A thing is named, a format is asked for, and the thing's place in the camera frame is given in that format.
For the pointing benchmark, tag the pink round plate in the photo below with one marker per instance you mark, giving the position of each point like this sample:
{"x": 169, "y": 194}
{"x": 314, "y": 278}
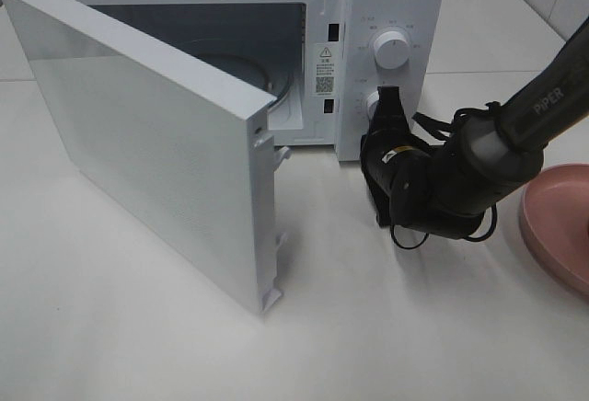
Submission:
{"x": 553, "y": 221}

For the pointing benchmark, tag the upper white power knob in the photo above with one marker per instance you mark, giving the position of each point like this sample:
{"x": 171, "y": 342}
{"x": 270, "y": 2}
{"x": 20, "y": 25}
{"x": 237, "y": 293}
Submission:
{"x": 391, "y": 48}

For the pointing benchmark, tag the white microwave oven body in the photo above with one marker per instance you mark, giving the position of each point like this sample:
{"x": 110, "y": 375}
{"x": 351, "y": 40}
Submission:
{"x": 302, "y": 118}

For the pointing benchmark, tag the white microwave door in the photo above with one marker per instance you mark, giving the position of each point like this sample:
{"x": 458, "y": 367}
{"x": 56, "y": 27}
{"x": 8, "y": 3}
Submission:
{"x": 181, "y": 145}

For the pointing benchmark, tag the glass microwave turntable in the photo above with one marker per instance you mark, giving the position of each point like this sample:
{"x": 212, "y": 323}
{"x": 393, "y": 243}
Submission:
{"x": 269, "y": 66}

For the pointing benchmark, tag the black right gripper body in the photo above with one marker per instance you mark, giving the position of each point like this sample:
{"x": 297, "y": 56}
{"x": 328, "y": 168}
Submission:
{"x": 395, "y": 169}

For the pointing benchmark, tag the lower white timer knob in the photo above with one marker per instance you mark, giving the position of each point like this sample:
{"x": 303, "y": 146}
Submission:
{"x": 371, "y": 104}

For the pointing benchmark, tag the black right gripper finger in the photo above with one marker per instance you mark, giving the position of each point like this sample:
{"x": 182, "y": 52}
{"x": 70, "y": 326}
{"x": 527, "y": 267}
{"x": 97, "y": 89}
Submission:
{"x": 389, "y": 114}

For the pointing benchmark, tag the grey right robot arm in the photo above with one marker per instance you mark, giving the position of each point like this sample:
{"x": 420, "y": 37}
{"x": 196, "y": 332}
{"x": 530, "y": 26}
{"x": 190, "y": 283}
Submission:
{"x": 451, "y": 189}

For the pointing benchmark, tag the white warning label sticker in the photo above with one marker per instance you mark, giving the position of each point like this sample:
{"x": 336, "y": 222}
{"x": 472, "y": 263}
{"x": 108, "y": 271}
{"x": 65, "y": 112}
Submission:
{"x": 325, "y": 66}

